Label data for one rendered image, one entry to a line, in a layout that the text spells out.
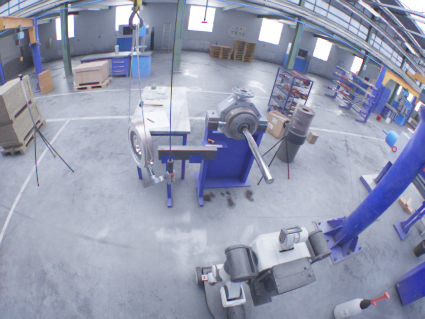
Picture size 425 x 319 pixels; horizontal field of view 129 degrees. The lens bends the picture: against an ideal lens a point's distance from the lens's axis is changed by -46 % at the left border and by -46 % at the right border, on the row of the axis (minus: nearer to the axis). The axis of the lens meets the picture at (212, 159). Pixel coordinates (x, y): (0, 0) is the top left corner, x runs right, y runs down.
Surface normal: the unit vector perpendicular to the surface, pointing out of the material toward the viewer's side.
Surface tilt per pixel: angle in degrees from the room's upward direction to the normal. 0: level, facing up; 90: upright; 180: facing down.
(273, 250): 0
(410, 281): 90
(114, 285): 0
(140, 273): 0
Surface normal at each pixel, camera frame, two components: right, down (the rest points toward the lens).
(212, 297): 0.14, -0.74
